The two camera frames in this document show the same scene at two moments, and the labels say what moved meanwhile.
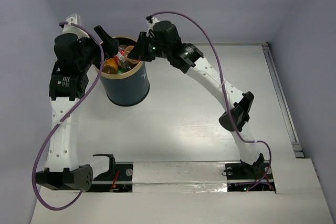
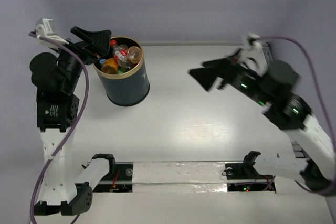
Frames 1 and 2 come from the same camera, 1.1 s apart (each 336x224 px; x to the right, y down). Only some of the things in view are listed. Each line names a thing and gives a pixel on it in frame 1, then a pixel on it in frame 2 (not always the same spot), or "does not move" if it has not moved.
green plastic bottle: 121,70 does not move
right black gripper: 137,53 → 208,75
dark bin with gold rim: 129,88 does not move
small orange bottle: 110,66 does not move
